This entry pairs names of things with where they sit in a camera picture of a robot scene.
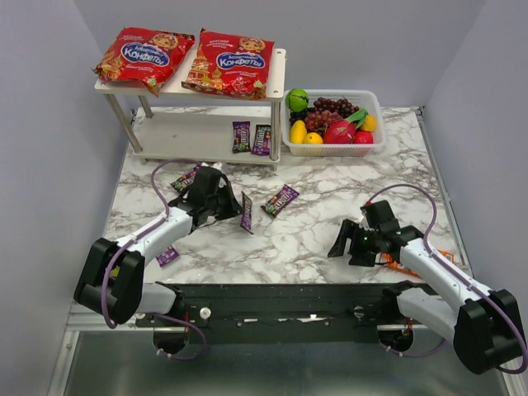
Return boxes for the purple m&m pack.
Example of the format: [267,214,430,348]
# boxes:
[260,185,299,219]
[240,192,253,234]
[252,125,271,156]
[156,245,179,267]
[171,165,201,193]
[232,121,252,153]

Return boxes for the red candy bag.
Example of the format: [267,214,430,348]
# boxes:
[181,29,275,100]
[93,27,195,96]

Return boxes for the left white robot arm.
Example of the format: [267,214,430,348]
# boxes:
[74,166,242,328]

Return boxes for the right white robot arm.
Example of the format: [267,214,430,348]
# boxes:
[328,200,527,374]

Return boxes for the white two-tier shelf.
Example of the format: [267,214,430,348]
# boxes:
[94,46,287,167]

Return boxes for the orange snack box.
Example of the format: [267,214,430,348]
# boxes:
[381,249,461,277]

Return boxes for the red toy apple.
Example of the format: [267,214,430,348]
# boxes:
[353,130,374,144]

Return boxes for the pink toy dragon fruit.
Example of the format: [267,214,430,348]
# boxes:
[323,108,368,144]

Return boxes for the yellow toy lemon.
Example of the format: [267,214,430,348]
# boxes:
[303,132,323,144]

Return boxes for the yellow toy mango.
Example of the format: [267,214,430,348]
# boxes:
[290,120,308,144]

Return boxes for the orange yellow toy fruit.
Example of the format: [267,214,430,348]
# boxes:
[360,115,378,133]

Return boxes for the red toy grapes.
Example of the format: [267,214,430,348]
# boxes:
[304,110,342,132]

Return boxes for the dark purple toy grapes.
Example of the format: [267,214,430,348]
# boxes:
[313,97,359,118]

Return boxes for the green toy ball fruit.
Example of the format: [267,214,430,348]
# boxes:
[285,88,309,112]

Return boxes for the white plastic fruit basket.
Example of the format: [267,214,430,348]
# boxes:
[280,89,386,157]

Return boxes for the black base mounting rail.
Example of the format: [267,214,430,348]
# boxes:
[84,283,430,346]

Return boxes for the aluminium frame rail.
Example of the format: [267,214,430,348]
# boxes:
[65,293,455,333]

